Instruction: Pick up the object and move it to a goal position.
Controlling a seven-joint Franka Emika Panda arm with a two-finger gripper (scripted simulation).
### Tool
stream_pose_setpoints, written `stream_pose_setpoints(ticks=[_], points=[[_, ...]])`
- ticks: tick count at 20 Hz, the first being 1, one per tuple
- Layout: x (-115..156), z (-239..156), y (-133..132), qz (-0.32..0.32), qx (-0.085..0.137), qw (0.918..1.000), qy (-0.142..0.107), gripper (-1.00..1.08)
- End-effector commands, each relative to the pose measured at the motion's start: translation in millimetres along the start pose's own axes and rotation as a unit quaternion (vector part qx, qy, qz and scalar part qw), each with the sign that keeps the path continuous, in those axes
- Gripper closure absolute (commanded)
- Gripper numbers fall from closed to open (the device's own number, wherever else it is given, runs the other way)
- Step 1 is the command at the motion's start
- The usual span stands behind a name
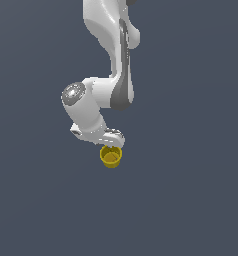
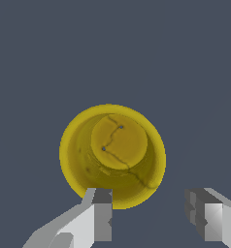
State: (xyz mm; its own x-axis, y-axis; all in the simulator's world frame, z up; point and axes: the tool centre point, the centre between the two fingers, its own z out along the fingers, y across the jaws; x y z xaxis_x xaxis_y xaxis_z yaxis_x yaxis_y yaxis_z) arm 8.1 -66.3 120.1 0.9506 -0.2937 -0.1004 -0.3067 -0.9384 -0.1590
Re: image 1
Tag yellow cup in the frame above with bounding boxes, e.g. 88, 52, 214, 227
99, 145, 123, 169

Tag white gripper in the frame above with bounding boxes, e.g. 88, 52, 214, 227
69, 123, 126, 149

